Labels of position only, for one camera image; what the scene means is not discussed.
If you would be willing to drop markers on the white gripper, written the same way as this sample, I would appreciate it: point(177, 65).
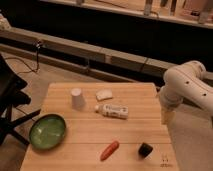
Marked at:
point(169, 100)

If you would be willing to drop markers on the white ceramic cup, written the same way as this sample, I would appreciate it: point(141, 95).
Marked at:
point(78, 101)

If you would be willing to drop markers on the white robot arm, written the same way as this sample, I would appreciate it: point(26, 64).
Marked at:
point(184, 81)

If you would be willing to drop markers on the black round cap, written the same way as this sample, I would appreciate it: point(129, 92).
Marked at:
point(145, 149)

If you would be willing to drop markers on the white plastic bottle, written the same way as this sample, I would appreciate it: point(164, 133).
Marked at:
point(114, 111)

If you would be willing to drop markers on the wooden table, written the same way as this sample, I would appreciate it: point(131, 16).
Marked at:
point(89, 134)

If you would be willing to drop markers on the orange carrot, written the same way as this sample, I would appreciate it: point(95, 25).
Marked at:
point(109, 150)

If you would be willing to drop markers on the green bowl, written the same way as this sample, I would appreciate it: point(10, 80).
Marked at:
point(47, 132)

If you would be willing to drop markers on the black office chair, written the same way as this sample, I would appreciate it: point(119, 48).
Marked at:
point(11, 96)

